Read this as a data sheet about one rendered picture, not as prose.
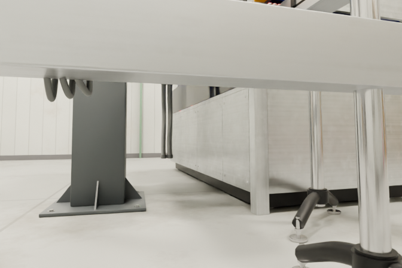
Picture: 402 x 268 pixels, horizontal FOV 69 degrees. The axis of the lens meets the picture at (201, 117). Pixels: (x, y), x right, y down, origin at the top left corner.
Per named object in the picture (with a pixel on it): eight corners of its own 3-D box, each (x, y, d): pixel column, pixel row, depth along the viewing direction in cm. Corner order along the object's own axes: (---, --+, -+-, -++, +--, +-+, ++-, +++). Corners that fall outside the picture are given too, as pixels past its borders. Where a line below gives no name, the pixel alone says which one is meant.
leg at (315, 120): (320, 201, 121) (314, 21, 127) (335, 206, 113) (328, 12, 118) (301, 203, 119) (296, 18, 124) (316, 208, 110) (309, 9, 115)
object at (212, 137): (252, 166, 355) (250, 93, 361) (425, 200, 157) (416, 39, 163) (170, 168, 326) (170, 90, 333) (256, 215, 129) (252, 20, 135)
